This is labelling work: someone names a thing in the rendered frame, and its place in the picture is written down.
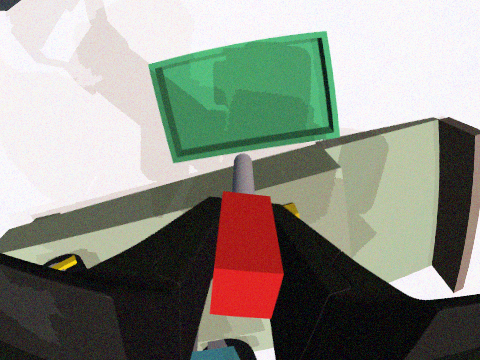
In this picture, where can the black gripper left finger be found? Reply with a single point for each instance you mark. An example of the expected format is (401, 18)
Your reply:
(144, 304)

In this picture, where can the green tray floor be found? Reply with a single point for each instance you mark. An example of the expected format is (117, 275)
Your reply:
(246, 93)

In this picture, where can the red-headed stop pin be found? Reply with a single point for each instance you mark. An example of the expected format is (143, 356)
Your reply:
(248, 268)

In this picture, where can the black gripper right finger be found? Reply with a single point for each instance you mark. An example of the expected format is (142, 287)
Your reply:
(331, 308)

